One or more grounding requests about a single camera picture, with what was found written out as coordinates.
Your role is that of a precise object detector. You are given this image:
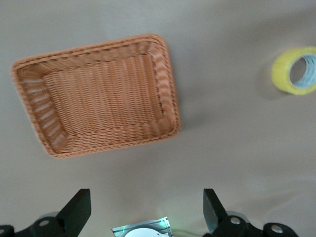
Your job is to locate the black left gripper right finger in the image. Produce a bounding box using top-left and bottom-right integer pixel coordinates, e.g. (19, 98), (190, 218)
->
(202, 189), (301, 237)

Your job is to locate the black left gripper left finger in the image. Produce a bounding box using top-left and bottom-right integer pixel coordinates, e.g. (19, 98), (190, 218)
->
(0, 189), (92, 237)

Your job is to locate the yellow clear tape roll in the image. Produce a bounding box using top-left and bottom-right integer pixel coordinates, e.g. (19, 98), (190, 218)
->
(271, 46), (316, 95)

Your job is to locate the brown wicker basket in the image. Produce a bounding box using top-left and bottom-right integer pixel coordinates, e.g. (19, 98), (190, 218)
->
(11, 33), (182, 160)

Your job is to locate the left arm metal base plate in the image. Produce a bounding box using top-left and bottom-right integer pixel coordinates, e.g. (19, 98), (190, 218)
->
(111, 216), (173, 237)

